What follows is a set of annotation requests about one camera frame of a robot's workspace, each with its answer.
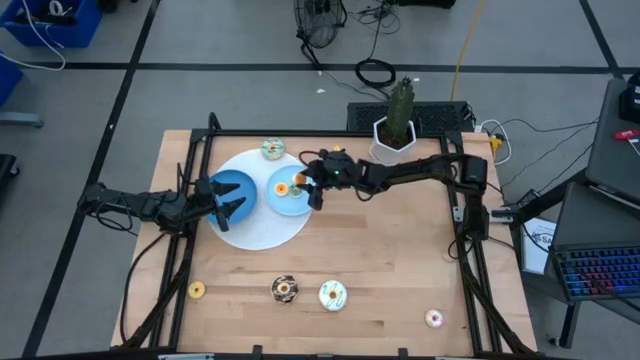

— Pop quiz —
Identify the black perforated computer case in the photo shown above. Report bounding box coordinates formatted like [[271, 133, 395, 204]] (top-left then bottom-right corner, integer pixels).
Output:
[[346, 101, 476, 135]]

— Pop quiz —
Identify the dark blue plate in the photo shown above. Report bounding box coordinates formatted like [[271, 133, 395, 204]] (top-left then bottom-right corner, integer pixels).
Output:
[[206, 168, 259, 225]]

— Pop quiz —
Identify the large green iced donut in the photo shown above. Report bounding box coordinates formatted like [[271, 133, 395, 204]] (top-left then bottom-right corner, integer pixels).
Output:
[[260, 137, 287, 161]]

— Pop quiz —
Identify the white faceted plant pot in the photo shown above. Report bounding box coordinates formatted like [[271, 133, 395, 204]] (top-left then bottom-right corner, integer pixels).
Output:
[[370, 115, 418, 166]]

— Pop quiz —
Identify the yellow hanging cable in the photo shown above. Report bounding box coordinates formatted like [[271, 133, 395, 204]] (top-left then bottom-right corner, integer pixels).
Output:
[[449, 0, 487, 102]]

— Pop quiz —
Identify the laptop with rainbow keyboard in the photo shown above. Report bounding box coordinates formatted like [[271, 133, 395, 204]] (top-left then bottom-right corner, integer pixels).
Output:
[[549, 182, 640, 304]]

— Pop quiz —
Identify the light blue plate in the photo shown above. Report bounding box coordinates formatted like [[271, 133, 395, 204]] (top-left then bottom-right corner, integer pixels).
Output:
[[264, 164, 317, 218]]

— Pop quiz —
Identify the black floor fan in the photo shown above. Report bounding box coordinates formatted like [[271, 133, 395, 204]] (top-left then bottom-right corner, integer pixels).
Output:
[[293, 0, 349, 69]]

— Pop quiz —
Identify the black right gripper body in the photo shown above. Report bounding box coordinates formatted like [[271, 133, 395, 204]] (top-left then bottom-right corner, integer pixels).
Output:
[[308, 148, 364, 212]]

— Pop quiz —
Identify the grey metal bar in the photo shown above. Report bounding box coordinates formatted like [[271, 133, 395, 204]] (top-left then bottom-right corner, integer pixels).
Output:
[[0, 110, 45, 129]]

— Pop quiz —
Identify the white round placemat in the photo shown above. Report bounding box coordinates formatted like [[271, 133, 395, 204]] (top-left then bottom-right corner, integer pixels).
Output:
[[206, 148, 315, 251]]

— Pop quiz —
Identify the large white iced donut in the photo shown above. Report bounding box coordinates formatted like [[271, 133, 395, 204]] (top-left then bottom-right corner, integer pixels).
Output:
[[318, 279, 349, 313]]

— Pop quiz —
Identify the blue plastic bin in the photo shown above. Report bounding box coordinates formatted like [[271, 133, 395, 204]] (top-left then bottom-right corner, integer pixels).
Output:
[[0, 0, 104, 50], [0, 49, 25, 109]]

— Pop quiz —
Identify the white paper sheet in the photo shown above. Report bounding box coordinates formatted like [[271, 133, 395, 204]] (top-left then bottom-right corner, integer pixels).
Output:
[[520, 216, 557, 275]]

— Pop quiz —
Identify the black coiled floor cable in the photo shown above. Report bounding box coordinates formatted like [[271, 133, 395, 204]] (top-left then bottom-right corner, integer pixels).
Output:
[[354, 58, 397, 88]]

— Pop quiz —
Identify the black aluminium table frame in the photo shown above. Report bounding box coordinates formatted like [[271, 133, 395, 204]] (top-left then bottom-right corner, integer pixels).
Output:
[[112, 112, 539, 359]]

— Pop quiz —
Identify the green cactus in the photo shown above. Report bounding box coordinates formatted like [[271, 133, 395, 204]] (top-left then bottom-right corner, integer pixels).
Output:
[[382, 75, 416, 146]]

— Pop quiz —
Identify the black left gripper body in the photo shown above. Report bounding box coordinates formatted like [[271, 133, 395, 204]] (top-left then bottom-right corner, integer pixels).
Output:
[[193, 177, 231, 234]]

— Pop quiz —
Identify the large chocolate iced donut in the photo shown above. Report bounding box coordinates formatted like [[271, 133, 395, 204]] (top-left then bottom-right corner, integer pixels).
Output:
[[270, 274, 300, 305]]

